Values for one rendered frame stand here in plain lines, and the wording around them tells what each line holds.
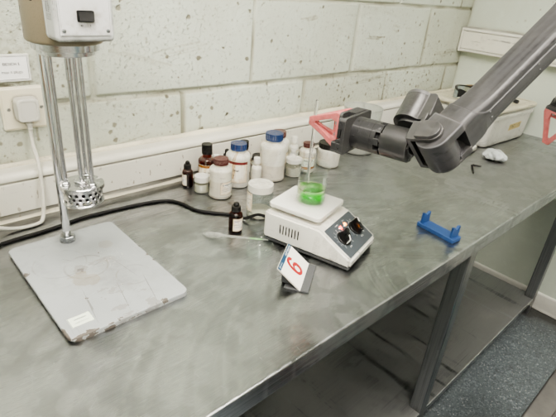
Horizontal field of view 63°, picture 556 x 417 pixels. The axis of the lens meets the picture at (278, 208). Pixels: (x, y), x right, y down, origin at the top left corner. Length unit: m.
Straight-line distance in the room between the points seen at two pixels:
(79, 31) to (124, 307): 0.41
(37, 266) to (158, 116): 0.48
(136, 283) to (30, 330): 0.17
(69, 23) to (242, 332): 0.49
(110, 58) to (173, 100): 0.19
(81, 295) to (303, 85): 0.97
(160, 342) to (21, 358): 0.18
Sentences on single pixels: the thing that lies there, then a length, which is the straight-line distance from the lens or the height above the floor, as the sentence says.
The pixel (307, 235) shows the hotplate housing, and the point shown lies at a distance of 0.90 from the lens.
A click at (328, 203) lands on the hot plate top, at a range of 0.95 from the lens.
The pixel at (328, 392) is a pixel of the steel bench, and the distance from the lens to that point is 1.58.
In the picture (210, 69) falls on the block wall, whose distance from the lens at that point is 1.25.
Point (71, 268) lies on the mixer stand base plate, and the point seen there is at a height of 0.76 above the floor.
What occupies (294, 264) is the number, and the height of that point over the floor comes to 0.77.
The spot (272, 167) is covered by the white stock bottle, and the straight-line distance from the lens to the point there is 1.23.
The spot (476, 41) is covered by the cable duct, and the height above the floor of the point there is 1.08.
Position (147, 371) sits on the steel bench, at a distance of 0.69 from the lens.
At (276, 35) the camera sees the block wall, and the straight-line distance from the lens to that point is 1.38.
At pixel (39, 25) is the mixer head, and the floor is 1.17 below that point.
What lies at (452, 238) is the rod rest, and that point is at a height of 0.76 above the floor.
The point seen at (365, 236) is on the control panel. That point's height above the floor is 0.78.
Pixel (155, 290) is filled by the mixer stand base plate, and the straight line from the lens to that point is 0.81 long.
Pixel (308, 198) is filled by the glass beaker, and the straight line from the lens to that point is 0.92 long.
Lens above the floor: 1.24
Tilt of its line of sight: 27 degrees down
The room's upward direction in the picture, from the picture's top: 5 degrees clockwise
